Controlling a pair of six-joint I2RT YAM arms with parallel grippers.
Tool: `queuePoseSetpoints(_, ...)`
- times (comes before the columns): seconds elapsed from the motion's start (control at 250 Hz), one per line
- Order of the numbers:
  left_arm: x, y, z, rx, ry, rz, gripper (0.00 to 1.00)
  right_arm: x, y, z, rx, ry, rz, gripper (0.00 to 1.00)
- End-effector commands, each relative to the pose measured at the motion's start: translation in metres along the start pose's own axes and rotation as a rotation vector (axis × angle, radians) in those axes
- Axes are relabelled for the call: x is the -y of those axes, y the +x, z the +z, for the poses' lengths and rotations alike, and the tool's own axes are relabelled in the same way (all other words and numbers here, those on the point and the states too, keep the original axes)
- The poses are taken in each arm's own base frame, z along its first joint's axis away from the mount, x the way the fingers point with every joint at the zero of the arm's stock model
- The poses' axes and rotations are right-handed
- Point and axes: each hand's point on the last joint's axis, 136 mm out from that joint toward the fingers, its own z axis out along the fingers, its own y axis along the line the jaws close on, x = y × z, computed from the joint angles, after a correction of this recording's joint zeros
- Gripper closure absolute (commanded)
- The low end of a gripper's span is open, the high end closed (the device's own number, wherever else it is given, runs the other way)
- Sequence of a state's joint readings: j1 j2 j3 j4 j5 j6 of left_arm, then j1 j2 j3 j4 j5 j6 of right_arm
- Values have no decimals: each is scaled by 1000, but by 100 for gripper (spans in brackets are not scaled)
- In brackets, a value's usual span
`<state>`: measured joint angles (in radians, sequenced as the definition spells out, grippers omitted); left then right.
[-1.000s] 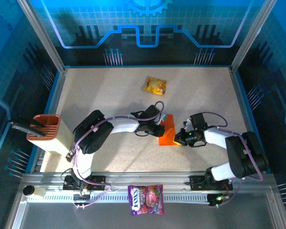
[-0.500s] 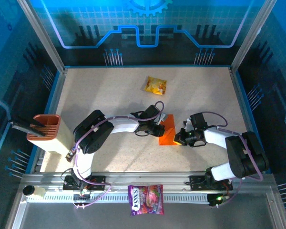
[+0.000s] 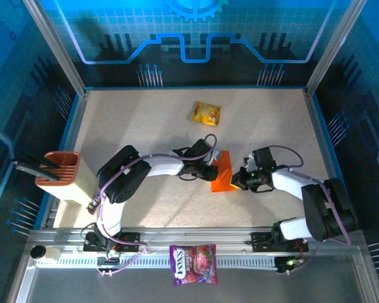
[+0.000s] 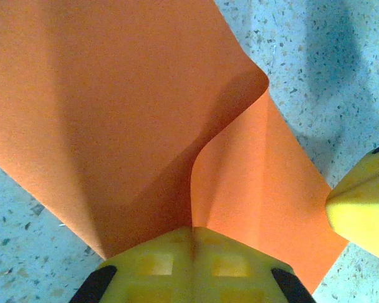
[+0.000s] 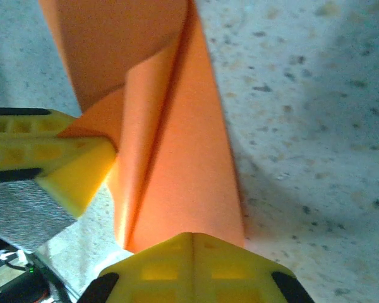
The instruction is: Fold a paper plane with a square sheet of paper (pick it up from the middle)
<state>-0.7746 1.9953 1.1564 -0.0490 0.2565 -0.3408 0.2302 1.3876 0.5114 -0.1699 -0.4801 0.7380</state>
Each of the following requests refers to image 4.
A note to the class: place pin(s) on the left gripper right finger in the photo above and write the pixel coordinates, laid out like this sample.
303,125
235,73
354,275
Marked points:
240,281

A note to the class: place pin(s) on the orange square paper sheet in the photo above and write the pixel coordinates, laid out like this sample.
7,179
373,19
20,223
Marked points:
113,110

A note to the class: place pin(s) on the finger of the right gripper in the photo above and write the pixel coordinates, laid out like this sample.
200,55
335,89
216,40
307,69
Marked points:
372,170
363,217

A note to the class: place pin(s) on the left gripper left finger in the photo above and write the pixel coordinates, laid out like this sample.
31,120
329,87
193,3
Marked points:
145,277

